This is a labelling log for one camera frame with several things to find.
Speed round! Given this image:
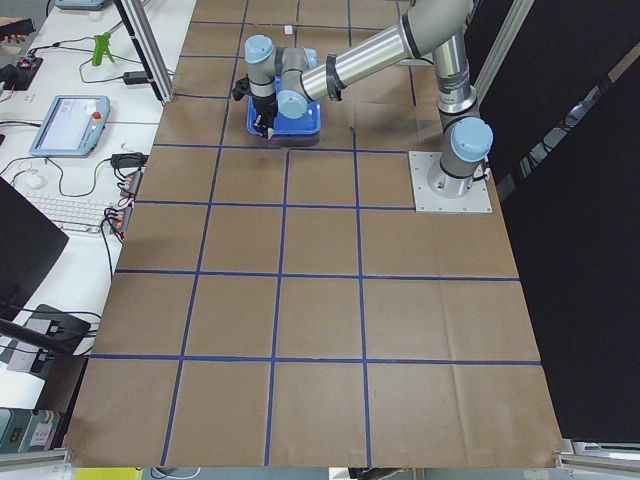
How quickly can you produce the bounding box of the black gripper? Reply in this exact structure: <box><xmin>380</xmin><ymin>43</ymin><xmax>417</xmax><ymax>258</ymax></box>
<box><xmin>232</xmin><ymin>75</ymin><xmax>278</xmax><ymax>137</ymax></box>

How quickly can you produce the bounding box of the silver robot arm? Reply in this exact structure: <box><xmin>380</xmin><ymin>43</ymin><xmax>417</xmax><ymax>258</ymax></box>
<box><xmin>231</xmin><ymin>1</ymin><xmax>494</xmax><ymax>199</ymax></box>

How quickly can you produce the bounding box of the blue plastic tray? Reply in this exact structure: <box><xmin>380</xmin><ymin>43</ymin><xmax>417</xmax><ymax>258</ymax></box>
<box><xmin>246</xmin><ymin>98</ymin><xmax>322</xmax><ymax>139</ymax></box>

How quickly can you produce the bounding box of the black power adapter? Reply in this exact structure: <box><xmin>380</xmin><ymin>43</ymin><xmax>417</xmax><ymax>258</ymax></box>
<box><xmin>122</xmin><ymin>71</ymin><xmax>148</xmax><ymax>85</ymax></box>

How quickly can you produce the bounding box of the brown paper table mat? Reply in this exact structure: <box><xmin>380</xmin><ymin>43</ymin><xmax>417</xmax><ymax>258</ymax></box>
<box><xmin>65</xmin><ymin>1</ymin><xmax>561</xmax><ymax>468</ymax></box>

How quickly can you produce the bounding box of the green plastic clamp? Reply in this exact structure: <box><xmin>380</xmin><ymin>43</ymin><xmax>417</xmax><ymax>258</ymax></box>
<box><xmin>91</xmin><ymin>31</ymin><xmax>115</xmax><ymax>67</ymax></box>

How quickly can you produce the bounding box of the blue teach pendant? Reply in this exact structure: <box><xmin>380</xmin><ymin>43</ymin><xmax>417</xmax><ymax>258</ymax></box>
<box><xmin>29</xmin><ymin>95</ymin><xmax>111</xmax><ymax>157</ymax></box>

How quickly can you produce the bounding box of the white keyboard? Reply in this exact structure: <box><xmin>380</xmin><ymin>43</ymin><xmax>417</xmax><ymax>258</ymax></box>
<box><xmin>25</xmin><ymin>192</ymin><xmax>118</xmax><ymax>235</ymax></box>

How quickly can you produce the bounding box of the white computer mouse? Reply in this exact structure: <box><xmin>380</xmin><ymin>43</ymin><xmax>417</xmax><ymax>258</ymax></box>
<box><xmin>25</xmin><ymin>173</ymin><xmax>47</xmax><ymax>190</ymax></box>

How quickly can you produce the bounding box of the black monitor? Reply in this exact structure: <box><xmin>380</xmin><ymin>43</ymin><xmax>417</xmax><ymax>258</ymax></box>
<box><xmin>0</xmin><ymin>179</ymin><xmax>69</xmax><ymax>320</ymax></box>

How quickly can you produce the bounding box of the black monitor stand base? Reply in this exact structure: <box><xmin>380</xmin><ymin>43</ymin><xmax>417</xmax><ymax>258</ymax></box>
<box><xmin>1</xmin><ymin>304</ymin><xmax>91</xmax><ymax>354</ymax></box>

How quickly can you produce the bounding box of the aluminium frame post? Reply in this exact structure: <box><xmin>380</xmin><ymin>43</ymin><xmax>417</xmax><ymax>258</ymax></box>
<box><xmin>114</xmin><ymin>0</ymin><xmax>175</xmax><ymax>105</ymax></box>

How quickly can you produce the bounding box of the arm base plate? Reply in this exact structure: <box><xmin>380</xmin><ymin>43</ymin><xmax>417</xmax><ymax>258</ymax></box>
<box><xmin>408</xmin><ymin>151</ymin><xmax>493</xmax><ymax>214</ymax></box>

